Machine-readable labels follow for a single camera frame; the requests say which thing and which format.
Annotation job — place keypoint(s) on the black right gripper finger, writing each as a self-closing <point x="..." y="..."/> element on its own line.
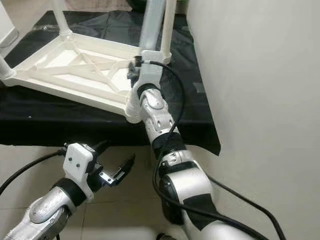
<point x="132" y="70"/>

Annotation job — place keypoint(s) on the white plastic table leg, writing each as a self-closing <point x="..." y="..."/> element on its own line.
<point x="6" y="70"/>
<point x="172" y="25"/>
<point x="154" y="25"/>
<point x="61" y="17"/>

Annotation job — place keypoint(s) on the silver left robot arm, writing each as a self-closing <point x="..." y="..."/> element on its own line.
<point x="45" y="212"/>

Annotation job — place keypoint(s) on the black table cloth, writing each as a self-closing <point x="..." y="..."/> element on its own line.
<point x="40" y="125"/>

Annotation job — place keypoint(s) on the white plastic table top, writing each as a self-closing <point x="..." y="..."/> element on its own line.
<point x="60" y="60"/>

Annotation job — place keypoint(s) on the beige speckled low platform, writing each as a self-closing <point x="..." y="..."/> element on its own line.
<point x="95" y="5"/>

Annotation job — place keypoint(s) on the silver right robot leg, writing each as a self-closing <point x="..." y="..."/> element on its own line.
<point x="164" y="236"/>

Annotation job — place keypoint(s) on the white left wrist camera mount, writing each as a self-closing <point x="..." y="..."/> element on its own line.
<point x="80" y="162"/>

